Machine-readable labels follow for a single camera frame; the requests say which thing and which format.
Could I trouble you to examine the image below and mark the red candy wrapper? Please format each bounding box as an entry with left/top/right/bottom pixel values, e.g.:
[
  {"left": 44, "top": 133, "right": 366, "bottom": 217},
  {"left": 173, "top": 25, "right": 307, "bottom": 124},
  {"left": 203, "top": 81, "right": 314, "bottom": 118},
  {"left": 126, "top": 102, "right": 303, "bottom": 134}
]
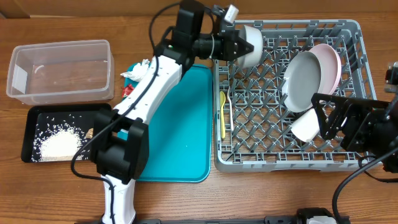
[{"left": 122, "top": 84, "right": 134, "bottom": 98}]

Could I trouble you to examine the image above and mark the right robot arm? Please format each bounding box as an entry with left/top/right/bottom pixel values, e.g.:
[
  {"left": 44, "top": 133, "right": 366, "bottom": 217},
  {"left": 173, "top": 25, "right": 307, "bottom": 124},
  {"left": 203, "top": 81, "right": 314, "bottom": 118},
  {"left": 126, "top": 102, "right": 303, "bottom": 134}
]
[{"left": 311, "top": 93, "right": 397, "bottom": 223}]

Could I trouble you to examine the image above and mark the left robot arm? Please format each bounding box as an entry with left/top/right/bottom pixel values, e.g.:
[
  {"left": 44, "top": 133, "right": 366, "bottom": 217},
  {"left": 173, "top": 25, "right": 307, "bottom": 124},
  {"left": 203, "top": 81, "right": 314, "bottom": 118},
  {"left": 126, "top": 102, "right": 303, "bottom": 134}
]
[{"left": 71, "top": 1, "right": 254, "bottom": 223}]

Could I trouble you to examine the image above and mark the pink plate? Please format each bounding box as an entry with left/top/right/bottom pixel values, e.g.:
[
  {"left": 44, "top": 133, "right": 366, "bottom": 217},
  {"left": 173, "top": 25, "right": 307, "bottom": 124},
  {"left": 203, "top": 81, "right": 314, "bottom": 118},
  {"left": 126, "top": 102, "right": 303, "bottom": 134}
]
[{"left": 310, "top": 44, "right": 341, "bottom": 95}]

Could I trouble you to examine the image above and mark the white plastic spoon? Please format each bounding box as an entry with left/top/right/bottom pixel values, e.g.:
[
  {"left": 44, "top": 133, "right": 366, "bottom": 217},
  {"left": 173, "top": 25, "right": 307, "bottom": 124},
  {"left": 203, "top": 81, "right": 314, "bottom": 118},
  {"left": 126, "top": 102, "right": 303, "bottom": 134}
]
[{"left": 227, "top": 86, "right": 234, "bottom": 133}]

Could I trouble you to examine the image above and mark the teal plastic tray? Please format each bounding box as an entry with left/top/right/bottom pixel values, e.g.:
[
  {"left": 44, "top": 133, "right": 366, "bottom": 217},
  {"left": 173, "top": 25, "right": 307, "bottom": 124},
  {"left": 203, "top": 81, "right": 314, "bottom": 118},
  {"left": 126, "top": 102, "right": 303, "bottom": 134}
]
[{"left": 139, "top": 64, "right": 213, "bottom": 183}]

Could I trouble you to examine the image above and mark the grey dishwasher rack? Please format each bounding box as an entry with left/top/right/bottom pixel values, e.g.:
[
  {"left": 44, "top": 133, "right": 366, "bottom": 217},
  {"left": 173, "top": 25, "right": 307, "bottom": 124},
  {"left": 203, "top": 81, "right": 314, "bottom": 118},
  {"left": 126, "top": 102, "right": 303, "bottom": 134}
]
[{"left": 213, "top": 19, "right": 376, "bottom": 172}]

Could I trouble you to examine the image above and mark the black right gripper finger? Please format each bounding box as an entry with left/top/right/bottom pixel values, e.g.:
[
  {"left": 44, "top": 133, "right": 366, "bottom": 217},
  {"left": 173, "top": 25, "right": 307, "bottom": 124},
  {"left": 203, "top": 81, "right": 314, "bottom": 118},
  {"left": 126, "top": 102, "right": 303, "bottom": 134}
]
[
  {"left": 318, "top": 106, "right": 347, "bottom": 140},
  {"left": 311, "top": 93, "right": 389, "bottom": 134}
]

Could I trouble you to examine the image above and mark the white paper cup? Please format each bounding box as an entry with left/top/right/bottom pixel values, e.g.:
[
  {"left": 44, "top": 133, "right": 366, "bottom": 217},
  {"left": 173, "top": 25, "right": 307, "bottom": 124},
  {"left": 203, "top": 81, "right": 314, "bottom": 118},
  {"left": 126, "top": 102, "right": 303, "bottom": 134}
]
[{"left": 291, "top": 108, "right": 320, "bottom": 142}]

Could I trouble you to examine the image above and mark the brown food scrap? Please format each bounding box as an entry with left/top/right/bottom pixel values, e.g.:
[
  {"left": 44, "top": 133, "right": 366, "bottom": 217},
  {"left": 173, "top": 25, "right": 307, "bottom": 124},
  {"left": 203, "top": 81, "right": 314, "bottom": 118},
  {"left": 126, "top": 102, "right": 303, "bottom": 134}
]
[{"left": 85, "top": 128, "right": 93, "bottom": 139}]

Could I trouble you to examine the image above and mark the spilled white rice pile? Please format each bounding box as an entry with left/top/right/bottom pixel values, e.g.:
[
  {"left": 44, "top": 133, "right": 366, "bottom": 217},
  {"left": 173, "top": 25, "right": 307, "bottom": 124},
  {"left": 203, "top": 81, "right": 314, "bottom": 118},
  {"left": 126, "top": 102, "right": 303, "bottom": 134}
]
[{"left": 30, "top": 112, "right": 93, "bottom": 162}]

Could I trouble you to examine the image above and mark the clear plastic bin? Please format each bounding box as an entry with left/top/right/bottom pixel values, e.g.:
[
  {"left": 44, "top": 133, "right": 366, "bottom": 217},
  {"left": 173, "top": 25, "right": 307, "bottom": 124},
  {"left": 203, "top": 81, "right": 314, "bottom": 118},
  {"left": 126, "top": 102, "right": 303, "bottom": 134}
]
[{"left": 6, "top": 40, "right": 114, "bottom": 105}]

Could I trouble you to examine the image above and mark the yellow plastic spoon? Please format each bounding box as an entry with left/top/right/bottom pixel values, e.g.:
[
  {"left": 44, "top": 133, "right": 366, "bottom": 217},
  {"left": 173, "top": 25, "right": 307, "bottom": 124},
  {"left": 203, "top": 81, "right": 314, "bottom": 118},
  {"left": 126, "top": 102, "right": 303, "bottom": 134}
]
[{"left": 220, "top": 91, "right": 226, "bottom": 139}]

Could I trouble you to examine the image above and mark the bowl of rice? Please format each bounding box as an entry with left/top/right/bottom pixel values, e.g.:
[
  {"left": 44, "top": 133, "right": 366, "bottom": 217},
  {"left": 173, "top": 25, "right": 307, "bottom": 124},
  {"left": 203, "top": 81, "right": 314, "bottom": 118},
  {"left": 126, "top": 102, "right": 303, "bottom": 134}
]
[{"left": 238, "top": 25, "right": 264, "bottom": 69}]

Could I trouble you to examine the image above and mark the black tray bin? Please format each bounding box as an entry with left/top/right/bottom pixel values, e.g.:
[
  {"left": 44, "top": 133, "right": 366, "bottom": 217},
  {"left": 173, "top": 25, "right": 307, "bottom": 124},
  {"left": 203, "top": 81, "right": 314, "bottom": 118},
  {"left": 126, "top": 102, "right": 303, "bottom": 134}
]
[{"left": 21, "top": 103, "right": 111, "bottom": 162}]

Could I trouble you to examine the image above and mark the white tissue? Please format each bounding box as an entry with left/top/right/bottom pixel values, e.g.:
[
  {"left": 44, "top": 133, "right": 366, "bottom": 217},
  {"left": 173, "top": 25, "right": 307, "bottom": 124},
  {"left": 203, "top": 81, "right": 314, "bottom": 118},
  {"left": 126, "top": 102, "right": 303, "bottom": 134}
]
[{"left": 120, "top": 59, "right": 150, "bottom": 82}]

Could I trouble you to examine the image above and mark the grey plate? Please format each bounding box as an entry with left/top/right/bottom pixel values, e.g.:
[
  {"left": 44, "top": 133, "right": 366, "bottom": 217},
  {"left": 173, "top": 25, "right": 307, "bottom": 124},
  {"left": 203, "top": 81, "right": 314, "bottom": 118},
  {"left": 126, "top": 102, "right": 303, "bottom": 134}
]
[{"left": 282, "top": 51, "right": 321, "bottom": 113}]

